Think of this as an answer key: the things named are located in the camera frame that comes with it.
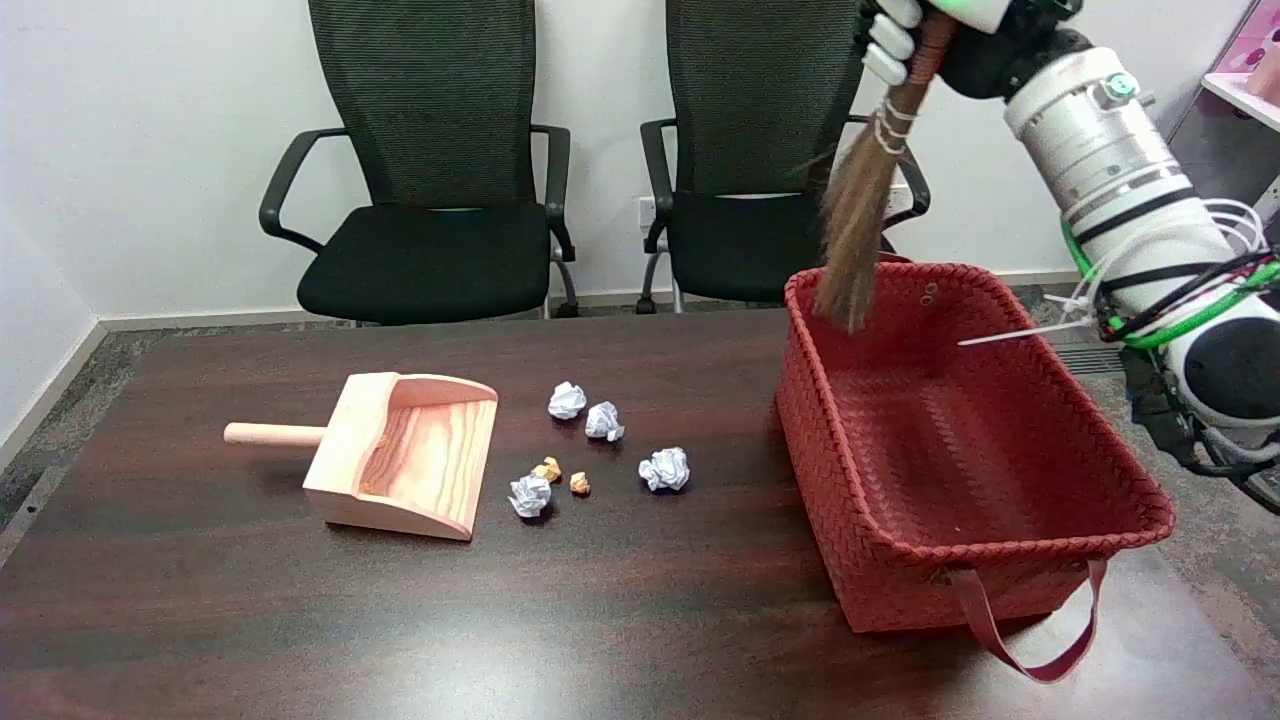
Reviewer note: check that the pink cup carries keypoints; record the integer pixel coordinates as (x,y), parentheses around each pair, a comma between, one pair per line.
(1266,75)

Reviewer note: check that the pink owl print board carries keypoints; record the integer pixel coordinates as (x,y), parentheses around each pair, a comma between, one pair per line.
(1250,40)

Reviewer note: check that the brown straw hand broom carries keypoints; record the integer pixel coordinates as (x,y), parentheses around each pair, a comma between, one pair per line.
(855,230)

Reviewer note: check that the white wall socket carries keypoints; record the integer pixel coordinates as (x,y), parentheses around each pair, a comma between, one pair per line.
(646,205)

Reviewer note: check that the metal floor vent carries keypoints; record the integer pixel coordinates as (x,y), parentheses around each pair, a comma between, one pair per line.
(1085,360)

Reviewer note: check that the white paper ball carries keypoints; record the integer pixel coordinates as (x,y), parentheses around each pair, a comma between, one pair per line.
(604,421)
(567,400)
(665,469)
(530,495)

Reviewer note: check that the black mesh office chair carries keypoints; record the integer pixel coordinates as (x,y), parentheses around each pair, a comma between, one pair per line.
(740,240)
(430,250)

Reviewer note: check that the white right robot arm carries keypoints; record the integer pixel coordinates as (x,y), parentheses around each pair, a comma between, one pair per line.
(1110,150)

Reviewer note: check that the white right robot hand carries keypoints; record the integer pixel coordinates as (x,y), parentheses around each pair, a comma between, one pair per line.
(975,45)

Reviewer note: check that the red woven basket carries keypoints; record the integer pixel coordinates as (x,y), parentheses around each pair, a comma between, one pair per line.
(930,430)

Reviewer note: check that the wooden dustpan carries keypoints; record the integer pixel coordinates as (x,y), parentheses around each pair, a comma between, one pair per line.
(420,470)

